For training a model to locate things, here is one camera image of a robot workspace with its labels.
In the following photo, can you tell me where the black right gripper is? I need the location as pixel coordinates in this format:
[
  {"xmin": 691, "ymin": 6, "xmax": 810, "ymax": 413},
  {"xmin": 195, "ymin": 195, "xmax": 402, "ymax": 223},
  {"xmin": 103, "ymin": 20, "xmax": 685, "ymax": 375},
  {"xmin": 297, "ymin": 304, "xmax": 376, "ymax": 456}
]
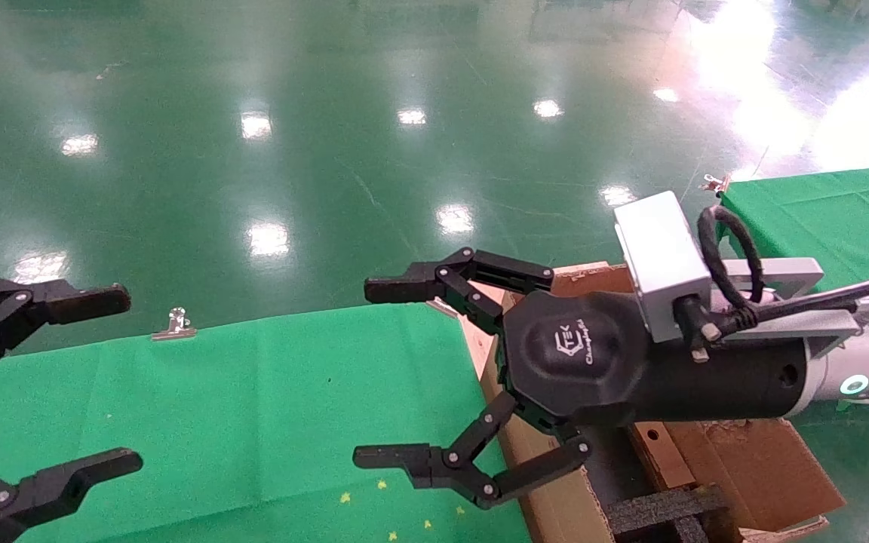
[{"xmin": 352, "ymin": 247, "xmax": 809, "ymax": 511}]

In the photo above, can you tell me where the large open cardboard carton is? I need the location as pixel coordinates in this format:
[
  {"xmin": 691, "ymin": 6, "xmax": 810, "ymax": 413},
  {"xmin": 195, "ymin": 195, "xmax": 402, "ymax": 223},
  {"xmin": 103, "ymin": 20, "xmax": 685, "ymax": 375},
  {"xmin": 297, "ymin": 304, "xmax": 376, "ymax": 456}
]
[{"xmin": 472, "ymin": 260, "xmax": 848, "ymax": 543}]

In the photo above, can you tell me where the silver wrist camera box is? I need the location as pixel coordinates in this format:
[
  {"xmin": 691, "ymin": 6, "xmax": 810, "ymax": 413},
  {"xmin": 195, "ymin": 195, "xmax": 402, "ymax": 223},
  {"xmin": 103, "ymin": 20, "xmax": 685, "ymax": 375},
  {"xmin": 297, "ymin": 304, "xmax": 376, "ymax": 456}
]
[{"xmin": 614, "ymin": 191, "xmax": 713, "ymax": 342}]

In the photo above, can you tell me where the dark foam block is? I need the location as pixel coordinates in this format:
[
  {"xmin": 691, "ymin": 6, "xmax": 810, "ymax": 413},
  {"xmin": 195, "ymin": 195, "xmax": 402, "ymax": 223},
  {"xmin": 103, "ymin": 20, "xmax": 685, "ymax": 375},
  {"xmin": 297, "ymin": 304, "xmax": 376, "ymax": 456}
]
[{"xmin": 604, "ymin": 486, "xmax": 729, "ymax": 543}]

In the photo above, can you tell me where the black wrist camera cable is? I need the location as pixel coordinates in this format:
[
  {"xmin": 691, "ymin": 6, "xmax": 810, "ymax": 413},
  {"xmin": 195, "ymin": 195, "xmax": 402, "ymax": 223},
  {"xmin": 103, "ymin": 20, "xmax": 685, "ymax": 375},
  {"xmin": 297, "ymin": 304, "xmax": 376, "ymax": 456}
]
[{"xmin": 674, "ymin": 204, "xmax": 869, "ymax": 363}]

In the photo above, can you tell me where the small cardboard box with hole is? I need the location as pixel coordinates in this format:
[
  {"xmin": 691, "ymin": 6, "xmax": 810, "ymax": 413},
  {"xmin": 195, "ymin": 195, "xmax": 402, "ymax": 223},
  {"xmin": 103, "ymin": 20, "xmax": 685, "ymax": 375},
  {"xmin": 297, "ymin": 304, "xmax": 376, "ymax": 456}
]
[{"xmin": 629, "ymin": 421, "xmax": 697, "ymax": 492}]

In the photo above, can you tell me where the green work table cloth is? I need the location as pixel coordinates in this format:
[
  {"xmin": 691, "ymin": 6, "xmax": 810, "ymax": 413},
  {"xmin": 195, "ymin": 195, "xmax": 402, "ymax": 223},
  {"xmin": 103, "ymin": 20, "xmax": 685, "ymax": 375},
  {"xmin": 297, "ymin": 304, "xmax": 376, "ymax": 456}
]
[{"xmin": 0, "ymin": 302, "xmax": 533, "ymax": 543}]

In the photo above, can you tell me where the silver camera mount bracket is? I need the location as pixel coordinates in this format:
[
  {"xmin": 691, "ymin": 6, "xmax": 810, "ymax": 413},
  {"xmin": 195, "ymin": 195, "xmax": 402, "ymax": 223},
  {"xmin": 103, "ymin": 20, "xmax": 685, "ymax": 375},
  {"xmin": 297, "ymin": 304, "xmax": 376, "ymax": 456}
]
[{"xmin": 721, "ymin": 258, "xmax": 865, "ymax": 337}]

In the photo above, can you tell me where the green cloth covered table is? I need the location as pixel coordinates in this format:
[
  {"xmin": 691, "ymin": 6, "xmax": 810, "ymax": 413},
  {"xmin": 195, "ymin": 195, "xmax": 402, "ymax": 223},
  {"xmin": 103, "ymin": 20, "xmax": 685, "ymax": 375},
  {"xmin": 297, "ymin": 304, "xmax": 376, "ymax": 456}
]
[{"xmin": 720, "ymin": 164, "xmax": 869, "ymax": 296}]

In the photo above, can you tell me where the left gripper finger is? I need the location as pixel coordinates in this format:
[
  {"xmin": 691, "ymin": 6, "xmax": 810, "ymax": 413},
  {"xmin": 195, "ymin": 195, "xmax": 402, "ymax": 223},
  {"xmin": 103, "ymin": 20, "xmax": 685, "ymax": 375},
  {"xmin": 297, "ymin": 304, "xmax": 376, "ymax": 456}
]
[
  {"xmin": 0, "ymin": 448, "xmax": 143, "ymax": 543},
  {"xmin": 0, "ymin": 277, "xmax": 132, "ymax": 382}
]

